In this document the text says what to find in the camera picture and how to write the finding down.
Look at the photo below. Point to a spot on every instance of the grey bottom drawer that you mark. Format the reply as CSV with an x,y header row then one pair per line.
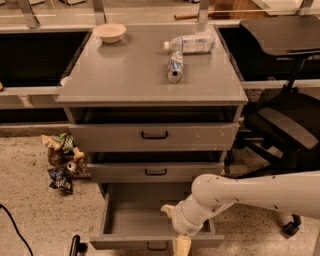
x,y
132,218

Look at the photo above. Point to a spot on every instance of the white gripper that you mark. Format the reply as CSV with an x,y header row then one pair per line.
x,y
179,221

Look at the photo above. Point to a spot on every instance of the blue soda can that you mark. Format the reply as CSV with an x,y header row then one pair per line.
x,y
175,67

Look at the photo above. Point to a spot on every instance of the white bowl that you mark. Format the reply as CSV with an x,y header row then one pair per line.
x,y
110,33

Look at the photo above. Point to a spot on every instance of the brown snack bag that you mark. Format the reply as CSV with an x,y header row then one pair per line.
x,y
60,159

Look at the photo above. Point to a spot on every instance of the clear plastic water bottle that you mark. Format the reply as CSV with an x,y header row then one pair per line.
x,y
191,44

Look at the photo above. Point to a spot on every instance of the black handle at floor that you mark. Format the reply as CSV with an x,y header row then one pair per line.
x,y
77,246

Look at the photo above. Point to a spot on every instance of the grey top drawer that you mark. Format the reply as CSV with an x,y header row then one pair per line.
x,y
154,137

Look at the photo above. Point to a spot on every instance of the blue snack bag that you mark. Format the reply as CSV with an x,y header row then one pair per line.
x,y
60,179

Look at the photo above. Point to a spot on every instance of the green striped snack bag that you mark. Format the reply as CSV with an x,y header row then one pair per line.
x,y
64,142

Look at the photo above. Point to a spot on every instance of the grey drawer cabinet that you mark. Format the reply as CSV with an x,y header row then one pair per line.
x,y
126,83

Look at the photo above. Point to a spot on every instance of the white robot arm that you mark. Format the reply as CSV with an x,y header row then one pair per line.
x,y
260,193

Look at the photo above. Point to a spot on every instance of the black office chair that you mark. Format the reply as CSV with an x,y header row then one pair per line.
x,y
283,125

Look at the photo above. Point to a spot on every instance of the wooden stick on desk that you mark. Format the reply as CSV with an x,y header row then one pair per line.
x,y
185,16

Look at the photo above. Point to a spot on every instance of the grey middle drawer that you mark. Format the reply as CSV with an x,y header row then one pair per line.
x,y
152,172

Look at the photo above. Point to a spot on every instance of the grey drawer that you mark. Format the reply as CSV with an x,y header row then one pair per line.
x,y
152,172
132,218
154,137

